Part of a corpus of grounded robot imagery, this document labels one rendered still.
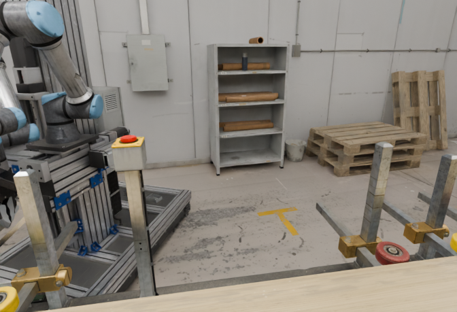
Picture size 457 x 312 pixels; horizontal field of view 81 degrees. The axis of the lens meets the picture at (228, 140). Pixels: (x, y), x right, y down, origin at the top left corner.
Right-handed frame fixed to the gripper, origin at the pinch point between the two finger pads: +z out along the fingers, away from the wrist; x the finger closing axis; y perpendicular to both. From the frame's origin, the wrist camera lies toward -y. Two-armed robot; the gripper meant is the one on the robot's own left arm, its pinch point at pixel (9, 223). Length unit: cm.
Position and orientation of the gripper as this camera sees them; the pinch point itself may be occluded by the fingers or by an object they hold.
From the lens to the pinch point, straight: 108.8
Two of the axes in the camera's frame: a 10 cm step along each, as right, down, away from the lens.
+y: -9.9, 0.5, -1.4
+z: 0.1, 9.5, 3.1
